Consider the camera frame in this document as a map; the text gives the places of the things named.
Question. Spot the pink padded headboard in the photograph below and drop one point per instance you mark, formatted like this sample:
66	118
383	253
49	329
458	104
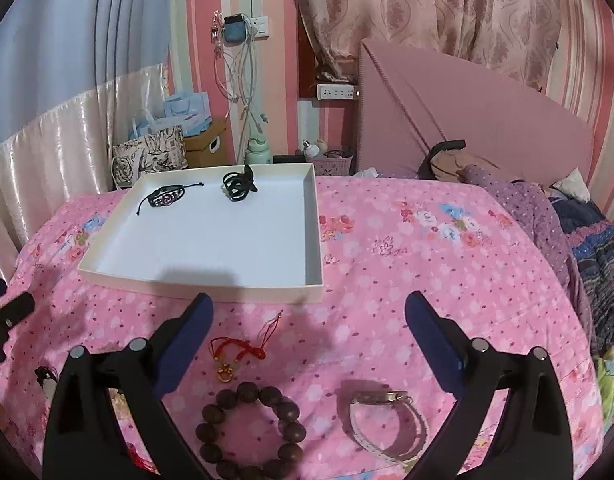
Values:
462	100

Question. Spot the pink floral blanket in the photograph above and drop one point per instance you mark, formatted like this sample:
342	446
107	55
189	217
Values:
387	300

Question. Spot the white light bulb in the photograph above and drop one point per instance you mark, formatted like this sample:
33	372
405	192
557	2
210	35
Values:
309	149

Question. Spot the light blue gift bag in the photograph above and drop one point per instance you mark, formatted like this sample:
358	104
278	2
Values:
147	127
187	107

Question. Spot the white power strip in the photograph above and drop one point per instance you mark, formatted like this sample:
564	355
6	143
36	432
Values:
334	92

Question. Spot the blue hanging pouch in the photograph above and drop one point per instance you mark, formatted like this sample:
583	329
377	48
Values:
234	32

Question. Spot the pink patterned curtain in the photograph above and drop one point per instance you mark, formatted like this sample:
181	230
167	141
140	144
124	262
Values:
412	10

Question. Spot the green yellow patterned cloth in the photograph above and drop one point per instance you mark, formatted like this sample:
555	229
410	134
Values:
612	385

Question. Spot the white pillow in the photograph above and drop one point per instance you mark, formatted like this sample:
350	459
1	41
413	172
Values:
574	185

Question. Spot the floral print gift bag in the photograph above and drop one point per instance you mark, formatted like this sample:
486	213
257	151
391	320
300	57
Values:
152	152

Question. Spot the pink crystal hanging charm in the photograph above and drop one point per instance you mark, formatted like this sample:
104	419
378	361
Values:
217	30

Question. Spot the dark blue patterned blanket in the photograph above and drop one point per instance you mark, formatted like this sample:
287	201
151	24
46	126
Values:
597	260

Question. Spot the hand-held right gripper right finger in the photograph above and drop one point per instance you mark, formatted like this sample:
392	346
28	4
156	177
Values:
432	340

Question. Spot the shallow white tray box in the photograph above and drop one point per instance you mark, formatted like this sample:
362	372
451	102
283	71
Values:
212	240

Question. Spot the purple dotted quilt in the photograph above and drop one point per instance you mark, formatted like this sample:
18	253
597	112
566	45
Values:
527	210

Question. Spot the white wall socket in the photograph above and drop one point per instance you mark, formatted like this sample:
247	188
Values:
259	27

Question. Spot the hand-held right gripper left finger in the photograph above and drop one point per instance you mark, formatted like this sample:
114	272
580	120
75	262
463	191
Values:
184	340

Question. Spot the tan bag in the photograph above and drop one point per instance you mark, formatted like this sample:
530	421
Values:
452	165

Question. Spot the pink plastic basket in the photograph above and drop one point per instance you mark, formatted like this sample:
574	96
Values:
332	166

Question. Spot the white satin cloth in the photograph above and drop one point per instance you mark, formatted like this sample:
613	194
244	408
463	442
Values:
47	150

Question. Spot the brown cardboard box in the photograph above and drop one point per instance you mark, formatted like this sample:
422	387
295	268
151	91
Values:
202	147

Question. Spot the mint green bottle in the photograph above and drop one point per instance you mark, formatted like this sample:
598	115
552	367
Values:
258	155

